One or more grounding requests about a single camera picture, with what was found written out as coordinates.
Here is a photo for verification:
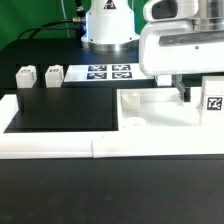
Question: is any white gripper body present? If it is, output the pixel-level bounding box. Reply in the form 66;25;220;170
139;0;224;76

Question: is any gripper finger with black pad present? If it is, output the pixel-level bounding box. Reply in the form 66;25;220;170
172;75;191;102

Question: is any white square table top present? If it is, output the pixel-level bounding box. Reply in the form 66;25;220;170
116;87;224;133

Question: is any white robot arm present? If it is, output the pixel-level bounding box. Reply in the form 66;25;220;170
81;0;224;92

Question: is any white sheet with fiducial markers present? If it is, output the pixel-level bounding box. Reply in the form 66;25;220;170
64;63;153;82

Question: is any white U-shaped obstacle fence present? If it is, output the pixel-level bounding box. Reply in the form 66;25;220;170
0;94;224;159

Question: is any black cable connector upright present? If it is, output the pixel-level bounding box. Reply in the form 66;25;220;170
75;0;85;18

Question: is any thin white cable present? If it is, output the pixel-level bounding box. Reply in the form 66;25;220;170
59;0;71;39

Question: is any black cable thick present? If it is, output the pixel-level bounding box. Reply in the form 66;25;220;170
16;17;86;41

